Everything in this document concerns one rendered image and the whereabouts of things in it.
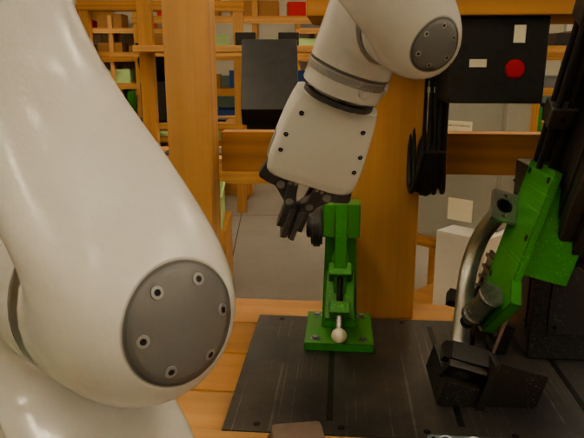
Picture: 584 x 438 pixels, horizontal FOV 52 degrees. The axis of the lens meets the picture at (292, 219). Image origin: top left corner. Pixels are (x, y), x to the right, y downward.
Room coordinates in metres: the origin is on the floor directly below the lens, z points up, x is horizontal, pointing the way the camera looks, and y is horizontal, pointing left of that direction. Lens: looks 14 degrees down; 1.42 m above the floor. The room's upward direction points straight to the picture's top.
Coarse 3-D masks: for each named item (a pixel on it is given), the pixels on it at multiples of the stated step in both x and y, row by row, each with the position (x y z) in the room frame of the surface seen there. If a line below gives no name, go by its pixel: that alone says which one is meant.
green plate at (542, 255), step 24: (528, 168) 0.93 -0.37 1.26; (528, 192) 0.90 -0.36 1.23; (552, 192) 0.82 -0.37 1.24; (528, 216) 0.86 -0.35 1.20; (552, 216) 0.84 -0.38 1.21; (504, 240) 0.92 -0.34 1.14; (528, 240) 0.83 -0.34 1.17; (552, 240) 0.84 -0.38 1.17; (504, 264) 0.88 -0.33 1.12; (528, 264) 0.84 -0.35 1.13; (552, 264) 0.84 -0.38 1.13
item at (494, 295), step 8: (480, 288) 0.84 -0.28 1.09; (488, 288) 0.84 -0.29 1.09; (496, 288) 0.84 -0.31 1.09; (480, 296) 0.83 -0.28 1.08; (488, 296) 0.83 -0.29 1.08; (496, 296) 0.83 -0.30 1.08; (472, 304) 0.86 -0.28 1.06; (480, 304) 0.84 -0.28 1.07; (488, 304) 0.82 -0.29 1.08; (496, 304) 0.82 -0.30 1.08; (464, 312) 0.87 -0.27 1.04; (472, 312) 0.86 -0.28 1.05; (480, 312) 0.84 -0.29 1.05; (488, 312) 0.84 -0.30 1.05; (464, 320) 0.87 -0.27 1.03; (472, 320) 0.86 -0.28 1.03; (480, 320) 0.86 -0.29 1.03
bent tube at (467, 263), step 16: (496, 192) 0.93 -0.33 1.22; (496, 208) 0.91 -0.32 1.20; (512, 208) 0.92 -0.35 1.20; (480, 224) 0.96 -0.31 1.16; (496, 224) 0.93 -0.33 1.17; (512, 224) 0.90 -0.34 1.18; (480, 240) 0.97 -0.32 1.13; (464, 256) 0.99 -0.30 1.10; (480, 256) 0.98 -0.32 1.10; (464, 272) 0.97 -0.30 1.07; (464, 288) 0.95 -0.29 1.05; (464, 304) 0.92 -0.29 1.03; (464, 336) 0.88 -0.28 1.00
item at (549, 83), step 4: (560, 32) 8.31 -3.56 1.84; (564, 32) 8.16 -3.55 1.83; (568, 32) 8.03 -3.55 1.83; (548, 56) 7.85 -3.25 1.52; (552, 56) 7.85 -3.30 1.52; (556, 56) 7.85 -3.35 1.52; (560, 56) 7.85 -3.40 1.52; (544, 80) 7.94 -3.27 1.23; (548, 80) 7.94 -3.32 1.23; (552, 80) 7.95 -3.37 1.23; (544, 84) 7.94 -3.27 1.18; (548, 84) 7.94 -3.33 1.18; (552, 84) 7.95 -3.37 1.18; (544, 88) 7.89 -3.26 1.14; (548, 88) 7.89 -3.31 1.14; (552, 88) 7.90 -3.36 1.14; (544, 92) 7.85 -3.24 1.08; (548, 92) 7.85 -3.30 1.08; (552, 92) 7.85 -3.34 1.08; (540, 104) 8.28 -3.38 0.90; (544, 104) 8.14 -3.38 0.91
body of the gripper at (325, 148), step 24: (312, 96) 0.61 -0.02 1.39; (288, 120) 0.62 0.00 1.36; (312, 120) 0.61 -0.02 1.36; (336, 120) 0.61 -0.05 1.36; (360, 120) 0.61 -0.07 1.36; (288, 144) 0.62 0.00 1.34; (312, 144) 0.62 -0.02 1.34; (336, 144) 0.62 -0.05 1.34; (360, 144) 0.62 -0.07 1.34; (288, 168) 0.63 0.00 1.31; (312, 168) 0.63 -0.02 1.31; (336, 168) 0.63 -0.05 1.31; (360, 168) 0.63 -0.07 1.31; (336, 192) 0.64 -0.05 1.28
